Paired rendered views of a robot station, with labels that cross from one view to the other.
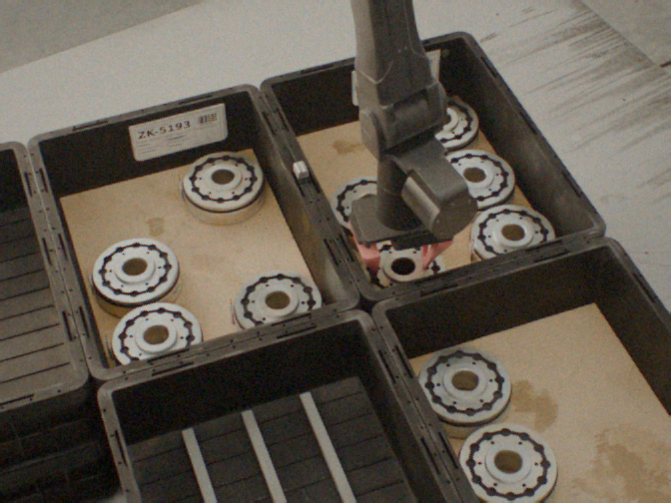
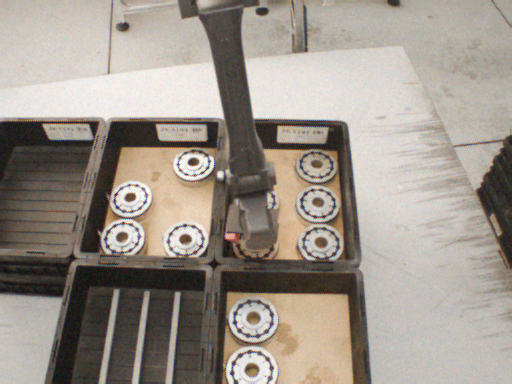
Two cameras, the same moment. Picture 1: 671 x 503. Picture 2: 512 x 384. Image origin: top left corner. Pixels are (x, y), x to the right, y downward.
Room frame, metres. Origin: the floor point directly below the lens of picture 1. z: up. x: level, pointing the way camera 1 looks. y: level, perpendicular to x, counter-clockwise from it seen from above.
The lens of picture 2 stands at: (0.40, -0.28, 1.88)
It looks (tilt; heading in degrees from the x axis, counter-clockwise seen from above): 55 degrees down; 20
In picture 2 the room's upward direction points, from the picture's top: straight up
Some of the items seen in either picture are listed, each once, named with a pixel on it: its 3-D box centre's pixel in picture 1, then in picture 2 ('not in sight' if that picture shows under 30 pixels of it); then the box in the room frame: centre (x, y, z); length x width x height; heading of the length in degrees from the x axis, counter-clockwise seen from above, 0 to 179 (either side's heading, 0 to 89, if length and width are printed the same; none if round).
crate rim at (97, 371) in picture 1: (184, 222); (154, 185); (0.97, 0.18, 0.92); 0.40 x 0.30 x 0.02; 19
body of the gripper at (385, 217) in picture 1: (401, 201); (252, 215); (0.93, -0.08, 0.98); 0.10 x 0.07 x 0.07; 104
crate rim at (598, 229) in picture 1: (421, 158); (287, 187); (1.06, -0.11, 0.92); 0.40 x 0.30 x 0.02; 19
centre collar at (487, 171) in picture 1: (474, 176); (318, 202); (1.09, -0.18, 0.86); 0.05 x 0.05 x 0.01
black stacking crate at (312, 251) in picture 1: (189, 251); (157, 197); (0.97, 0.18, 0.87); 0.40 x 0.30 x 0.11; 19
